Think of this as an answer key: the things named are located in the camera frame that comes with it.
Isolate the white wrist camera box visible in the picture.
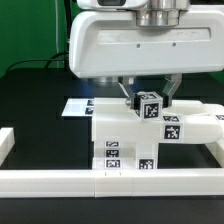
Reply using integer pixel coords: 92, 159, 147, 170
77, 0, 148, 9

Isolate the black cable bundle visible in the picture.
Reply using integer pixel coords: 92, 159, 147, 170
6, 0, 73, 73

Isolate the white chair back frame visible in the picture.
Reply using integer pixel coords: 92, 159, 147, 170
92, 98, 224, 144

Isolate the white tagged chair nut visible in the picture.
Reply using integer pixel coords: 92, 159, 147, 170
135, 92, 163, 121

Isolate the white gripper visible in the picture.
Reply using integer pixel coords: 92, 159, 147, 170
69, 8, 224, 110

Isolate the white U-shaped fence frame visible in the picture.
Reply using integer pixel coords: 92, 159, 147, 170
0, 137, 224, 198

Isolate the white marker base sheet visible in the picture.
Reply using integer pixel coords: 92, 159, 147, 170
62, 98, 94, 117

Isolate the white chair seat plate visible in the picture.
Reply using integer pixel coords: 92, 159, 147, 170
117, 143, 159, 170

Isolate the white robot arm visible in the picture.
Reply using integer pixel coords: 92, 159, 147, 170
69, 0, 224, 97

